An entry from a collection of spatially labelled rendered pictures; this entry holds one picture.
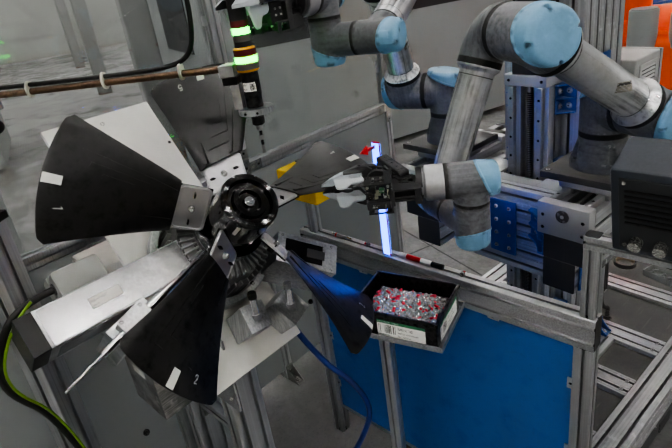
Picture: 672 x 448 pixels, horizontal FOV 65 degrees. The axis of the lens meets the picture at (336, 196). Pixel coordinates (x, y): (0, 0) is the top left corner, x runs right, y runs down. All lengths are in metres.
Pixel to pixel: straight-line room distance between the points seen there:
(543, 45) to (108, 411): 1.65
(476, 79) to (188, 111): 0.62
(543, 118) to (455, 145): 0.52
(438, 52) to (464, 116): 4.07
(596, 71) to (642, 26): 3.44
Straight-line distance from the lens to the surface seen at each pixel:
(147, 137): 1.38
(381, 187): 1.08
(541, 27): 1.07
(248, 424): 1.44
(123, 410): 2.02
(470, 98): 1.19
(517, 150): 1.75
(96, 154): 1.02
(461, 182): 1.08
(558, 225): 1.46
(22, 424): 1.88
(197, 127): 1.17
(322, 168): 1.22
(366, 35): 1.20
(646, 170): 1.02
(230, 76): 1.06
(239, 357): 1.22
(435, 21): 5.20
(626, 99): 1.29
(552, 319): 1.30
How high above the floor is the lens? 1.61
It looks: 23 degrees down
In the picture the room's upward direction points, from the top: 8 degrees counter-clockwise
